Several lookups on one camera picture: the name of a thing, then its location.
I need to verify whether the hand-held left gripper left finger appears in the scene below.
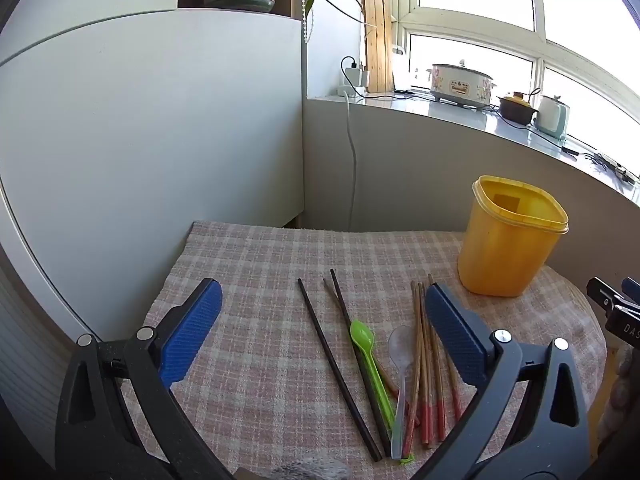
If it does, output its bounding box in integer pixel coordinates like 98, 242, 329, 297
55, 277, 236, 480

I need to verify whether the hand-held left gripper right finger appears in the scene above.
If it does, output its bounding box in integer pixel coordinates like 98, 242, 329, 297
410, 282, 593, 480

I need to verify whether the clear plastic spoon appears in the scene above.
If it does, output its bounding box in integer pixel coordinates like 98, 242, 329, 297
387, 325, 416, 461

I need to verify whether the yellow plastic container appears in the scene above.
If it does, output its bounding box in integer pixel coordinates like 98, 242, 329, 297
457, 175, 570, 297

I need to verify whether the green plastic spoon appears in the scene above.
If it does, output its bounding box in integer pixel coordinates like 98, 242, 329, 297
349, 320, 397, 433

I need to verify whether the black chopstick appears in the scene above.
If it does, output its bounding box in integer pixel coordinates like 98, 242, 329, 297
330, 269, 392, 457
297, 278, 382, 462

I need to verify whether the pink plaid cloth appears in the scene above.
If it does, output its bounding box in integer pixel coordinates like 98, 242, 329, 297
120, 220, 608, 480

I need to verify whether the round wooden table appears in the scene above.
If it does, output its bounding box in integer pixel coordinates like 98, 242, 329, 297
589, 340, 622, 467

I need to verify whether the white ribbed panel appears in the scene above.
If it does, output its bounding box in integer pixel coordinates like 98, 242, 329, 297
0, 255, 71, 467

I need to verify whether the light blue kettle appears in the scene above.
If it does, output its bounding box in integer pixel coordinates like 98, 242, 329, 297
532, 94, 572, 141

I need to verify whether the white cabinet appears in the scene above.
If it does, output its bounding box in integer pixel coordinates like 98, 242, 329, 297
0, 7, 307, 341

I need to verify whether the brown clay pot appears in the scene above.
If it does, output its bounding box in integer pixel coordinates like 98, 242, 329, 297
497, 91, 540, 125

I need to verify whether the white windowsill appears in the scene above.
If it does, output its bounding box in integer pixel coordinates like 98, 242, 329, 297
306, 91, 640, 206

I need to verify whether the white floral slow cooker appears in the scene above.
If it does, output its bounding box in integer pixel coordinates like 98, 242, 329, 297
426, 60, 497, 110

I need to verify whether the white power strip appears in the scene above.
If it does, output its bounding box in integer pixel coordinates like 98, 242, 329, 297
336, 62, 372, 99

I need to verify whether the wooden cutting board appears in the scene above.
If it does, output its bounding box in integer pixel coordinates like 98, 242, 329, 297
362, 0, 397, 94

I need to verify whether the black power cable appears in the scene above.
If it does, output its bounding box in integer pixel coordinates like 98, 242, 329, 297
522, 127, 640, 184

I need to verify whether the white cable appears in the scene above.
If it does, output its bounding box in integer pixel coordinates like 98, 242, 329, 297
344, 94, 359, 231

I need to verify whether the white window frame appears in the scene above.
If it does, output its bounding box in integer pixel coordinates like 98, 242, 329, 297
382, 0, 640, 126

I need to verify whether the black charger cable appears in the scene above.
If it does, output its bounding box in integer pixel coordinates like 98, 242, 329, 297
341, 56, 431, 102

